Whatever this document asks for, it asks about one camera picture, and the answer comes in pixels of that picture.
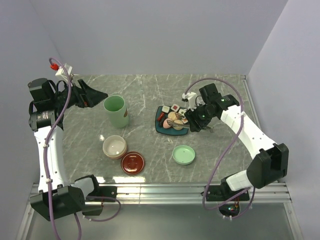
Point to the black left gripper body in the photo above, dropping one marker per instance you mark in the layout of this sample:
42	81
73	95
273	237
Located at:
76	98

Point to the aluminium rail frame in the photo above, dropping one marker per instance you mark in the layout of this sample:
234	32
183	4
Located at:
164	201

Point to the cream inner bowl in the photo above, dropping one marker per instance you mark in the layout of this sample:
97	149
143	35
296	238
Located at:
114	147

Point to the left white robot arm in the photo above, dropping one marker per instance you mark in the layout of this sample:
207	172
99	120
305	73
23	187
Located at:
57	197

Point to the teal square plate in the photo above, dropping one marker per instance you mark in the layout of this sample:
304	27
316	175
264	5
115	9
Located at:
170	131

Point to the steel serving tongs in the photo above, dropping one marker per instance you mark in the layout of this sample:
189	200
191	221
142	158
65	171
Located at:
186	126

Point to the green sushi roll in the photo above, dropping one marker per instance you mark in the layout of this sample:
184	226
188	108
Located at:
182	112

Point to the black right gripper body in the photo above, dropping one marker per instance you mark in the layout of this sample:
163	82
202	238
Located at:
201	115

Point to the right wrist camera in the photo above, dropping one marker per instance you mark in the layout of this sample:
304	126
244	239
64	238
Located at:
190	98

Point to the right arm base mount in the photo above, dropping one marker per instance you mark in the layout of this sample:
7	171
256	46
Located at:
220	193

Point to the green round lid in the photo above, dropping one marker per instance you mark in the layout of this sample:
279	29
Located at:
183	154

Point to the green cylindrical lunch container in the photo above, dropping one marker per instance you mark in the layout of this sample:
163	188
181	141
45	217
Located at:
117	111

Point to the red centre sushi roll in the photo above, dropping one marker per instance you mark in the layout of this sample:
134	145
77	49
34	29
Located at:
175	107

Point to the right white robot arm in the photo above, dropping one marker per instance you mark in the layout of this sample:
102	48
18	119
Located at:
269	159

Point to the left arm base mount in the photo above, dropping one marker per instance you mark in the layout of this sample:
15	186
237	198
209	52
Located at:
96	200

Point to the white sushi roll left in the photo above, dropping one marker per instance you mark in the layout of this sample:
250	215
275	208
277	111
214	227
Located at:
165	109

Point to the beige bun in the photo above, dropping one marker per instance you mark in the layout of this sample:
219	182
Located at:
172	115
178	125

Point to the orange sushi roll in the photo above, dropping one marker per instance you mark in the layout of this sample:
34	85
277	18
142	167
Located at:
184	120

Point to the red round lid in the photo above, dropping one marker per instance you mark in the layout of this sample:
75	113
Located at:
132	163

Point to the pink steamed bun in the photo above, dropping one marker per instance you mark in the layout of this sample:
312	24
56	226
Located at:
166	125

